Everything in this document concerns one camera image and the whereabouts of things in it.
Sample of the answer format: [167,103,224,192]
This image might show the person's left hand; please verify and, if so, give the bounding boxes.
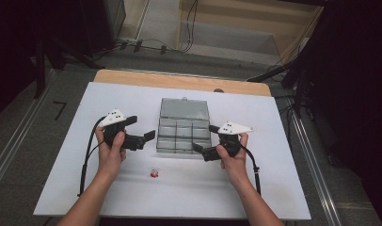
[94,125,128,182]

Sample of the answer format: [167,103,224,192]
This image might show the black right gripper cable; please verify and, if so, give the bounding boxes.
[240,144,263,196]

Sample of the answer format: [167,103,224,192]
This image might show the white table board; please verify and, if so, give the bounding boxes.
[33,82,312,220]

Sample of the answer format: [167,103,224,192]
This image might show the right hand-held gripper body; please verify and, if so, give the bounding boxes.
[201,121,255,163]

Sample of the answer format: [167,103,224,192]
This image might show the hanging black cable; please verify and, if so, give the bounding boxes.
[179,0,200,54]

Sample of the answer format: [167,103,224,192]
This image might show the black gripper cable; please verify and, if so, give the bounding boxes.
[240,144,263,196]
[77,116,107,198]

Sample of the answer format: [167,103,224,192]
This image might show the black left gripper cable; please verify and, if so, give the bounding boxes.
[77,116,107,198]

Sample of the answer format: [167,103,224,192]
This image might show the person's right hand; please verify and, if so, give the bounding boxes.
[215,132,250,186]

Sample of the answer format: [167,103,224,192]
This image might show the metal floor rail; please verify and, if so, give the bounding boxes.
[0,69,59,196]
[286,97,344,226]

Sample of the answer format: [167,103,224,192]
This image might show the black floor cable with plugs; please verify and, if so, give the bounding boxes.
[115,38,181,57]

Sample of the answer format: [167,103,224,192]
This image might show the clear grey plastic compartment box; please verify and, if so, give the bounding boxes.
[155,97,211,155]

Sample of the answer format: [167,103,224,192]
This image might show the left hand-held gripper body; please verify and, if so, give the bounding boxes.
[99,108,147,152]

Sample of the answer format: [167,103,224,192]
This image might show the dark curtain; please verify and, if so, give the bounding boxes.
[282,0,382,226]

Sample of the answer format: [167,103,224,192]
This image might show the beige stepped platform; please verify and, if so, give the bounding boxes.
[178,0,325,66]

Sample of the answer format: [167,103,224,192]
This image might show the black metal stand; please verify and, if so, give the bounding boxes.
[33,34,106,100]
[246,46,325,121]

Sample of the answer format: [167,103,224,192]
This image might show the wooden table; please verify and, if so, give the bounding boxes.
[93,69,272,98]

